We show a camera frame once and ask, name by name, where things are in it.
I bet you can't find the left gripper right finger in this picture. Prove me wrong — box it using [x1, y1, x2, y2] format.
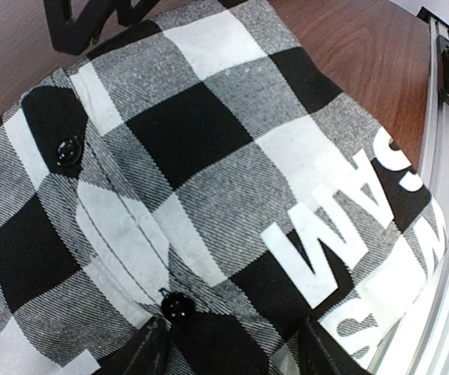
[298, 317, 365, 375]

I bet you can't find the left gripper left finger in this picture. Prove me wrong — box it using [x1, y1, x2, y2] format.
[120, 318, 169, 375]

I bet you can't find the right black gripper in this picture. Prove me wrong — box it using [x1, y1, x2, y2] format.
[43, 0, 177, 55]

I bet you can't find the black white checkered shirt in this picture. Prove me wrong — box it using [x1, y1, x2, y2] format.
[0, 1, 446, 374]

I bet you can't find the front aluminium rail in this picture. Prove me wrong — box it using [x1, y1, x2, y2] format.
[364, 7, 449, 375]

